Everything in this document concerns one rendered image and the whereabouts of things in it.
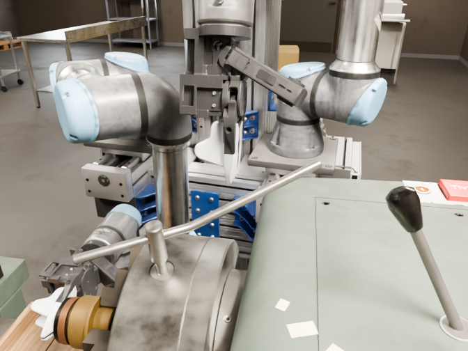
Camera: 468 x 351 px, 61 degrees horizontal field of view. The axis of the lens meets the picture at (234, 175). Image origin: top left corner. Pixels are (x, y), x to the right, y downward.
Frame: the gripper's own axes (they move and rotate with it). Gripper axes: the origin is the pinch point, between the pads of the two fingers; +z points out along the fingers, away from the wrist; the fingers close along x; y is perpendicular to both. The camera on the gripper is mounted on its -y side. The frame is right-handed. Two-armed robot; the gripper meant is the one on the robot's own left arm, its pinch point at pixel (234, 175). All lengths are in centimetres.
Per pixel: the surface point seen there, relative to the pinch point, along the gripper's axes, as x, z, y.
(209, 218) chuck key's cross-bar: 7.2, 4.2, 1.8
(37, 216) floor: -197, 88, 175
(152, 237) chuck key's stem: 11.2, 5.9, 8.0
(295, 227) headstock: -2.5, 7.8, -9.3
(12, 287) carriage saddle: -27, 40, 60
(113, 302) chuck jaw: 0.8, 22.3, 18.7
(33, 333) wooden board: -15, 43, 46
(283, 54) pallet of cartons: -630, -63, 25
